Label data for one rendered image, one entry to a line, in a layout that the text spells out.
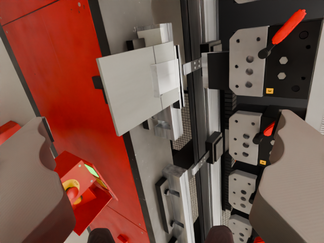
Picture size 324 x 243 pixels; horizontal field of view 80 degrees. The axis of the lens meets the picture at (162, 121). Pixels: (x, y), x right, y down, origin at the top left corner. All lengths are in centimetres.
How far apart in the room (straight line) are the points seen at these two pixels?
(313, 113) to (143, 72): 39
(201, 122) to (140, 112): 48
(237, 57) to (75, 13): 47
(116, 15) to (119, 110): 29
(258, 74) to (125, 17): 40
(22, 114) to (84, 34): 85
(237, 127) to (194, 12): 48
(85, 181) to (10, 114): 79
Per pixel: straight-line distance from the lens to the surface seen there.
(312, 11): 102
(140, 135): 71
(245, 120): 55
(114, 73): 45
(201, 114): 92
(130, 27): 67
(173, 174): 84
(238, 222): 80
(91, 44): 67
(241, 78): 51
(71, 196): 70
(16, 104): 141
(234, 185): 69
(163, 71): 57
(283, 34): 45
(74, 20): 71
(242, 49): 50
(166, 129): 72
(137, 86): 49
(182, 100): 67
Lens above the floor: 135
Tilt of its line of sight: 37 degrees down
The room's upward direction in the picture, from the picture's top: 101 degrees clockwise
